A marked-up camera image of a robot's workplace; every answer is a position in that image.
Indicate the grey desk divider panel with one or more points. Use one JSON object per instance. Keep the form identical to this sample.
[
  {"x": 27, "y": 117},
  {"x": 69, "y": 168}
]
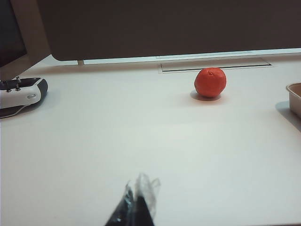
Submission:
[{"x": 164, "y": 26}]

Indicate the white grey remote controller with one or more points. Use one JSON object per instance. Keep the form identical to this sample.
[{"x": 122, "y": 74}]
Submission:
[{"x": 21, "y": 94}]

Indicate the orange fruit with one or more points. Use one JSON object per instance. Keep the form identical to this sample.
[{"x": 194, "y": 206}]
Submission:
[{"x": 210, "y": 82}]

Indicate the white divider mounting bracket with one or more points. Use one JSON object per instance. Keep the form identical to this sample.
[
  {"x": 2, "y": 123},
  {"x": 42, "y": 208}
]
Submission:
[{"x": 80, "y": 62}]

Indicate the beige paper lunchbox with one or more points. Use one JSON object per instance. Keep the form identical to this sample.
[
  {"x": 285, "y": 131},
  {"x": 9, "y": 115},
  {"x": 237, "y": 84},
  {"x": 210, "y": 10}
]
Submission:
[{"x": 295, "y": 96}]

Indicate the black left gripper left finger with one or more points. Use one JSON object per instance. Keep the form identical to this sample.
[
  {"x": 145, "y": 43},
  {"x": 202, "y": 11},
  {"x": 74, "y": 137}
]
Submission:
[{"x": 122, "y": 209}]

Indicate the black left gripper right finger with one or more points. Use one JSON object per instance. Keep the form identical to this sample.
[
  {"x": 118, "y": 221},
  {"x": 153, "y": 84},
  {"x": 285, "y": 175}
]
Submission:
[{"x": 144, "y": 207}]

